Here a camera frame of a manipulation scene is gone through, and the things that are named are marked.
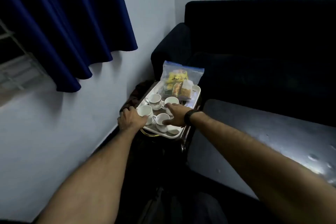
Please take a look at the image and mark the white paper napkins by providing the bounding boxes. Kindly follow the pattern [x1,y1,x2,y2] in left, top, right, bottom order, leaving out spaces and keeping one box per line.
[165,124,182,135]

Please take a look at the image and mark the clear zip bag blue seal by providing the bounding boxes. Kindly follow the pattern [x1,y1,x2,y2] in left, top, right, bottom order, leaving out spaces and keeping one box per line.
[160,60,205,101]

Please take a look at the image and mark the white printed serving tray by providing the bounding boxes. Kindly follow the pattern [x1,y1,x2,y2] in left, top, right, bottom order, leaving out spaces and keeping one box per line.
[136,81,202,141]

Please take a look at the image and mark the black wristband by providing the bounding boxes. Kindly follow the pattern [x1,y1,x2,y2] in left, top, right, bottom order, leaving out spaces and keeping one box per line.
[183,109,202,127]

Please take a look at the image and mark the person's right hand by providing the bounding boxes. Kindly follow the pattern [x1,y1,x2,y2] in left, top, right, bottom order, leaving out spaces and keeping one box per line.
[162,102,190,128]

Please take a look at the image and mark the white cup patterned base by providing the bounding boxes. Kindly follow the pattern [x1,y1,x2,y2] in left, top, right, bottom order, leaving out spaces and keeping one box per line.
[145,93,163,111]
[153,113,171,132]

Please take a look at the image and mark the dark blue sofa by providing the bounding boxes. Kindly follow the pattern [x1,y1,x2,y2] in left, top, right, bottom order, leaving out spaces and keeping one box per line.
[151,0,336,127]

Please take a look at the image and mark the black table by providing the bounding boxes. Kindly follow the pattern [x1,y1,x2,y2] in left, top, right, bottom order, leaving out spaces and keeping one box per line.
[187,98,336,201]

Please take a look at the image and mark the person's left forearm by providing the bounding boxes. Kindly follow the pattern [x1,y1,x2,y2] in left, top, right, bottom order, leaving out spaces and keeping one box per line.
[34,126,144,224]

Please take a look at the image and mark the plain white cup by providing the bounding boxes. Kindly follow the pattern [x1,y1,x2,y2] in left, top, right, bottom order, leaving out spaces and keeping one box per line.
[136,105,154,126]
[163,96,180,111]

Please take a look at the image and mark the dark brown side table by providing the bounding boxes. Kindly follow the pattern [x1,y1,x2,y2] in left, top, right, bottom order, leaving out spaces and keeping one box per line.
[119,79,203,153]

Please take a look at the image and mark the gold metal handle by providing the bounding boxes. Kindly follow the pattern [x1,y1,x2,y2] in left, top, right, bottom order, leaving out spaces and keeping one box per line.
[140,128,158,138]

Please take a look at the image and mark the person's left hand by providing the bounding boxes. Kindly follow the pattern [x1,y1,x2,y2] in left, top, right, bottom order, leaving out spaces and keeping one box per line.
[117,106,149,134]

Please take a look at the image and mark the blue curtain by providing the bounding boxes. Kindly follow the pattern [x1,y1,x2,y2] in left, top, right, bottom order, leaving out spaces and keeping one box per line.
[0,0,138,93]

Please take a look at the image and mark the person's right forearm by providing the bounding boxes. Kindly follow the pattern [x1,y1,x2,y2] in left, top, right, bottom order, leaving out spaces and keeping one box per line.
[189,111,336,224]

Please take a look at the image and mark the white window grille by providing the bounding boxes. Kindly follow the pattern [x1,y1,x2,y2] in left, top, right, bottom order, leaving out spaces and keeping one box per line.
[0,19,53,93]

